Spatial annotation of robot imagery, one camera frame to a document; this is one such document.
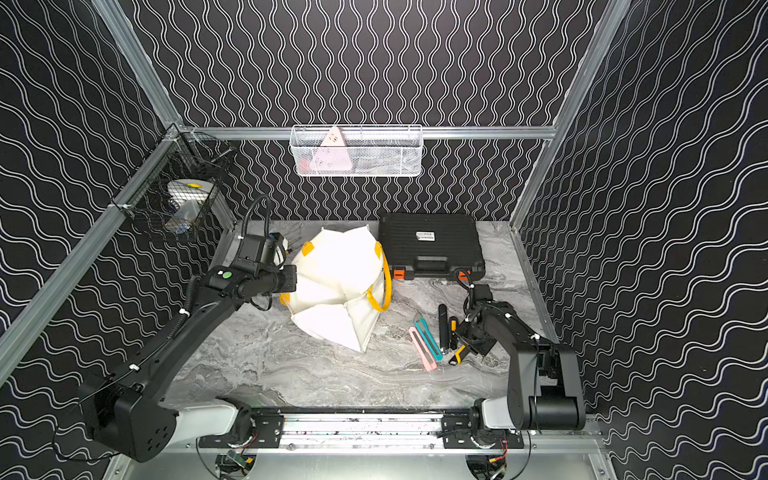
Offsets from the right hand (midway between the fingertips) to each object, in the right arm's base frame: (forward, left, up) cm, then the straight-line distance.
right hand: (467, 343), depth 90 cm
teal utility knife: (+1, +11, +1) cm, 11 cm away
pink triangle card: (+42, +41, +37) cm, 69 cm away
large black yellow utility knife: (-5, +4, +1) cm, 7 cm away
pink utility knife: (-5, +12, +1) cm, 14 cm away
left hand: (+9, +49, +23) cm, 55 cm away
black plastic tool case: (+33, +9, +7) cm, 35 cm away
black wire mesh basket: (+26, +81, +37) cm, 92 cm away
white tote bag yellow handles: (+15, +38, +9) cm, 42 cm away
